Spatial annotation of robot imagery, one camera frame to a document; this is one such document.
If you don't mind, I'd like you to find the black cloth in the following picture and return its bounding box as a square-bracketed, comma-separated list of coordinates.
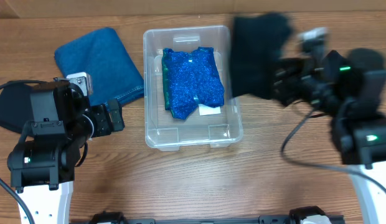
[229, 12, 293, 100]
[0, 80, 41, 134]

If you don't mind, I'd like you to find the blue sparkly cloth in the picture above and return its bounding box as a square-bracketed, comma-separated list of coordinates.
[161, 47, 225, 120]

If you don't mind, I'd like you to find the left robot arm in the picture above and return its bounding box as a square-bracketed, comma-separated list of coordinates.
[7, 81, 125, 223]

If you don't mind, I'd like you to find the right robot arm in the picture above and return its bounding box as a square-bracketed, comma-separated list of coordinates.
[273, 49, 386, 223]

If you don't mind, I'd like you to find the folded blue denim cloth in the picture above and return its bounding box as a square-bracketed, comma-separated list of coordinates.
[54, 27, 144, 105]

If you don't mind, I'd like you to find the clear plastic storage bin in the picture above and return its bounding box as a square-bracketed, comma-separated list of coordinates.
[143, 26, 243, 151]

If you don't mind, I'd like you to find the white label in bin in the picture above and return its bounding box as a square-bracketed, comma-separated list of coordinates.
[199, 104, 221, 116]

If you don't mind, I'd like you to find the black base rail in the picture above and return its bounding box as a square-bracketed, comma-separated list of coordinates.
[72, 206, 346, 224]

